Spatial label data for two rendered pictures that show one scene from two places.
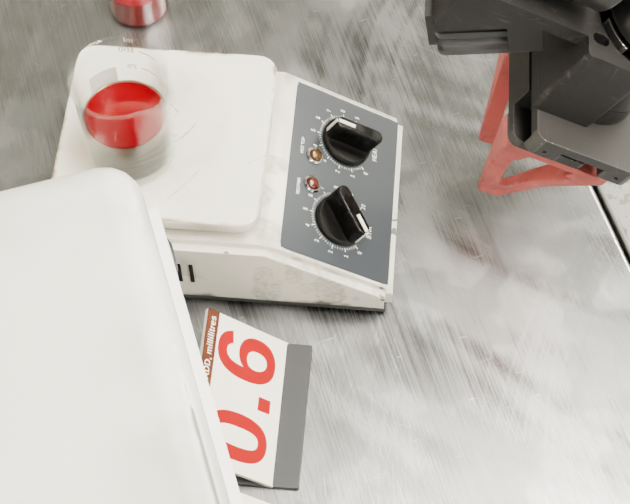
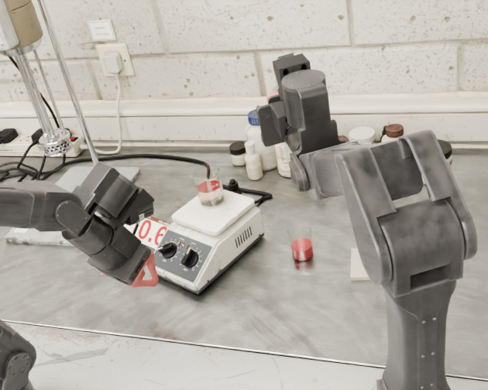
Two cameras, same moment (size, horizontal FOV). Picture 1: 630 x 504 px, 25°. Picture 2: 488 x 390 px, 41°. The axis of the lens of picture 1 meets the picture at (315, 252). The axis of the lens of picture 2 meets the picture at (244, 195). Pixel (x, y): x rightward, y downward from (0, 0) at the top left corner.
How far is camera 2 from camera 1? 136 cm
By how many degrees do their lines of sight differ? 80
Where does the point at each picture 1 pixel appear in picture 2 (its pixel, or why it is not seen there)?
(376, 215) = (168, 265)
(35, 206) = not seen: outside the picture
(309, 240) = (166, 239)
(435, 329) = not seen: hidden behind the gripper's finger
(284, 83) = (214, 243)
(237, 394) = (153, 230)
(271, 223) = (174, 228)
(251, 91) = (208, 225)
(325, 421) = not seen: hidden behind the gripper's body
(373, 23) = (248, 307)
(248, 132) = (197, 221)
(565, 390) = (94, 301)
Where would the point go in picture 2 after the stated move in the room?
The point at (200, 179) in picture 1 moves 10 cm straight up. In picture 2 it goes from (192, 210) to (180, 165)
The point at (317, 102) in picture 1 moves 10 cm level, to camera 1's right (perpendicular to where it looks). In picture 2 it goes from (204, 251) to (169, 286)
